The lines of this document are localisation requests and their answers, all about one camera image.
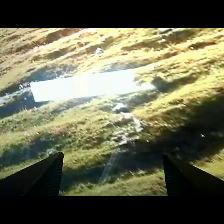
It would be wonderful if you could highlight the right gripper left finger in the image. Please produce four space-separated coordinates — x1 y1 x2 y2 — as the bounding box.
0 151 65 197

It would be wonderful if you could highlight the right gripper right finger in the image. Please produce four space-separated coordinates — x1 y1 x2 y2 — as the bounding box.
161 152 224 197

